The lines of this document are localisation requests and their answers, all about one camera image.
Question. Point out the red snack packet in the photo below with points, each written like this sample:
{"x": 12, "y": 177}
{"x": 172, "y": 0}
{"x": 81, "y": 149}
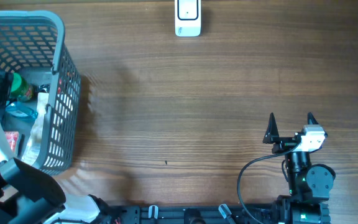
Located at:
{"x": 13, "y": 138}

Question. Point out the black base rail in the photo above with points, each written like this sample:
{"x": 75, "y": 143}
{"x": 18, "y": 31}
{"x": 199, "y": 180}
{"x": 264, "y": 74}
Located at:
{"x": 223, "y": 214}

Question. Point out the green lid jar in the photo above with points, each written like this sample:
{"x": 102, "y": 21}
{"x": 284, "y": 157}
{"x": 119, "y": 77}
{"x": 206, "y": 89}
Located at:
{"x": 21, "y": 90}

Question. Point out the white barcode scanner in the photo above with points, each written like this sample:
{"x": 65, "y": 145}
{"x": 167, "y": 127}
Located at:
{"x": 187, "y": 18}

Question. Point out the grey plastic mesh basket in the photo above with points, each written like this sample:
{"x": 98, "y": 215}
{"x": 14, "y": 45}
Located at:
{"x": 32, "y": 44}

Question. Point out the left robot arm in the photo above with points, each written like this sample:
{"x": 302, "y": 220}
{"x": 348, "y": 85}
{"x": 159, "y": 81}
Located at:
{"x": 28, "y": 195}

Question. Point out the black red snack wrapper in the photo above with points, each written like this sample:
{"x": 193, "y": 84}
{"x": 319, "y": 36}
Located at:
{"x": 45, "y": 88}

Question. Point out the white long flat pouch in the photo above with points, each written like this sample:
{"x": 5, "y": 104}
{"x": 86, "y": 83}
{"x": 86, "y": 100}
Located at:
{"x": 33, "y": 145}

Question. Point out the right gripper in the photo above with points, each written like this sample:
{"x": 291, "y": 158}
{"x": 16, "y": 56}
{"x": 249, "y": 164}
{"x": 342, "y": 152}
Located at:
{"x": 271, "y": 136}

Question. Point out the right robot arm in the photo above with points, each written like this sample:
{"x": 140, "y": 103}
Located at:
{"x": 309, "y": 184}

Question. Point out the blue mouthwash bottle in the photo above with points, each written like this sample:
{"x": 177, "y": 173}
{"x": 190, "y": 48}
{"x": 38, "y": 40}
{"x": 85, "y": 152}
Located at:
{"x": 21, "y": 111}

